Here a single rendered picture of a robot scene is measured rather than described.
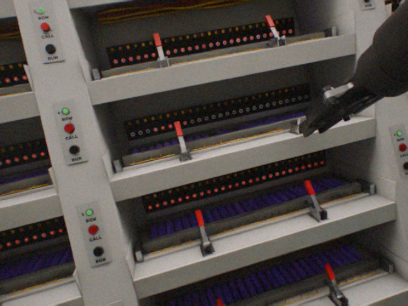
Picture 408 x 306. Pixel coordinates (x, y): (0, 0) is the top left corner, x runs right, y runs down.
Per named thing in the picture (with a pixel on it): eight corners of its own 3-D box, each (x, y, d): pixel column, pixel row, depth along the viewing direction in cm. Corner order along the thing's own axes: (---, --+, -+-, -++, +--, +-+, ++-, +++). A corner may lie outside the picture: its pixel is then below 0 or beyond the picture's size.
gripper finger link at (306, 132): (325, 124, 46) (322, 124, 46) (307, 136, 52) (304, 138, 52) (319, 109, 46) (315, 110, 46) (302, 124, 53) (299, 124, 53)
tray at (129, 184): (376, 136, 59) (375, 95, 57) (115, 202, 50) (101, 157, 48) (321, 125, 78) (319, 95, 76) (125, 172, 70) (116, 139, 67)
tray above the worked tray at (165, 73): (356, 53, 59) (354, -12, 56) (91, 105, 51) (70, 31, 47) (306, 64, 79) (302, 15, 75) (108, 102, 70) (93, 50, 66)
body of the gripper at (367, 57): (389, 88, 29) (340, 121, 38) (450, 75, 30) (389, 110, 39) (361, 35, 31) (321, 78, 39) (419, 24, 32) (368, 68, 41)
